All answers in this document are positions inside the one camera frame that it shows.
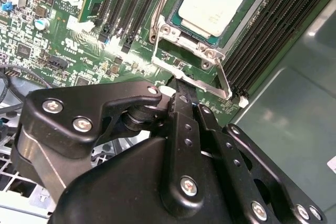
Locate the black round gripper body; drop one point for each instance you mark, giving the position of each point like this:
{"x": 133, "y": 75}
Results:
{"x": 118, "y": 187}

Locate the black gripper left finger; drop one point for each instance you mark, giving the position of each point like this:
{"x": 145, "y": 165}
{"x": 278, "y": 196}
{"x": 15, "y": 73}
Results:
{"x": 65, "y": 108}

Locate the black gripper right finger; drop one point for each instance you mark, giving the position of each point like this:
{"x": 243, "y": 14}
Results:
{"x": 286, "y": 190}

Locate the metal socket cover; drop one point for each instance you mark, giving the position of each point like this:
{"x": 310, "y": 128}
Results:
{"x": 223, "y": 78}

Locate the CPU with silver top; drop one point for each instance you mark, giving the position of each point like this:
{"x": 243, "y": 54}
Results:
{"x": 210, "y": 3}

